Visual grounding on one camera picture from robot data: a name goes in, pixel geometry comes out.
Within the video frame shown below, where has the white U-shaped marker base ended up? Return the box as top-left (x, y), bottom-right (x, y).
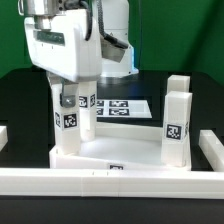
top-left (97, 99), bottom-right (152, 118)

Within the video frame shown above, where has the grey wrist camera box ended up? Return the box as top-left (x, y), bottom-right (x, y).
top-left (100, 33), bottom-right (128, 63)

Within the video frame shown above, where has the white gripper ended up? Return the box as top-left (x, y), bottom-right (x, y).
top-left (24, 9), bottom-right (102, 108)

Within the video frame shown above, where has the white front fence rail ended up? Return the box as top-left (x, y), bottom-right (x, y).
top-left (0, 168), bottom-right (224, 199)

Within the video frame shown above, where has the white right fence rail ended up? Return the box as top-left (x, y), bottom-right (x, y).
top-left (199, 130), bottom-right (224, 172)

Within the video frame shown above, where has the white fence rail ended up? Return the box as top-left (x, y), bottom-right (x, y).
top-left (199, 130), bottom-right (224, 172)
top-left (0, 168), bottom-right (224, 199)

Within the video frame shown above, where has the white desk top tray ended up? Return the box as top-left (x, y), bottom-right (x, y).
top-left (49, 122), bottom-right (191, 171)

